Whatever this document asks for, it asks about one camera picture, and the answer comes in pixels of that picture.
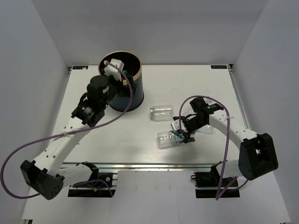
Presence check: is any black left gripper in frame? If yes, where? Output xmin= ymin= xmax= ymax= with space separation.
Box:
xmin=100 ymin=69 xmax=137 ymax=109

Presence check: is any clear bottle green white label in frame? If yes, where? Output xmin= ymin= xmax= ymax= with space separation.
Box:
xmin=157 ymin=131 xmax=185 ymax=149

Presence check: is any clear jar with silver lid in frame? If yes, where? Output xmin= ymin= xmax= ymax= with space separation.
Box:
xmin=149 ymin=105 xmax=173 ymax=121

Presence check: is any clear bottle blue label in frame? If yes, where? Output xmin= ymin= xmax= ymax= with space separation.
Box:
xmin=196 ymin=125 xmax=214 ymax=134

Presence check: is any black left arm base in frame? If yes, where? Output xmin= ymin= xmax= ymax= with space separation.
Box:
xmin=68 ymin=172 xmax=118 ymax=198

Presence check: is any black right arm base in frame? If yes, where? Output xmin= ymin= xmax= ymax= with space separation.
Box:
xmin=190 ymin=163 xmax=240 ymax=199

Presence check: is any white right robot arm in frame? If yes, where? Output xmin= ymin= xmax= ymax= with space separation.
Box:
xmin=181 ymin=97 xmax=278 ymax=186

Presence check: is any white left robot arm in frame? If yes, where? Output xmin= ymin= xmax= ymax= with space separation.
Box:
xmin=21 ymin=75 xmax=134 ymax=200

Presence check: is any dark bin with gold rim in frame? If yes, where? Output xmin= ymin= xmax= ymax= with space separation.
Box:
xmin=98 ymin=51 xmax=144 ymax=112

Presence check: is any blue sticker left corner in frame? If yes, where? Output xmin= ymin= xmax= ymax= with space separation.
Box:
xmin=72 ymin=66 xmax=88 ymax=70

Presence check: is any blue sticker corner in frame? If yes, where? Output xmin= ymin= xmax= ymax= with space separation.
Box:
xmin=211 ymin=65 xmax=227 ymax=69
xmin=72 ymin=66 xmax=88 ymax=70

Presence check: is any blue sticker right corner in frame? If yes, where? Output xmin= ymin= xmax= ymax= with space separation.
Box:
xmin=211 ymin=65 xmax=227 ymax=69

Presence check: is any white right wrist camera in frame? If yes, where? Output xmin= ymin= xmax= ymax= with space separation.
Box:
xmin=171 ymin=119 xmax=187 ymax=134

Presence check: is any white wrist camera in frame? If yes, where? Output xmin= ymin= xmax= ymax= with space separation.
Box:
xmin=104 ymin=58 xmax=124 ymax=81
xmin=171 ymin=119 xmax=187 ymax=134

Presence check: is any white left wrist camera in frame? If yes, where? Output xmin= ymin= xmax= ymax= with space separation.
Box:
xmin=104 ymin=58 xmax=124 ymax=81

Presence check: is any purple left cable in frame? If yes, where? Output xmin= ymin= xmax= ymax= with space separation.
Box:
xmin=0 ymin=61 xmax=134 ymax=199

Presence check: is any aluminium rail front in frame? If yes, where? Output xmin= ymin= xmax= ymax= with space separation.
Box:
xmin=60 ymin=162 xmax=241 ymax=172

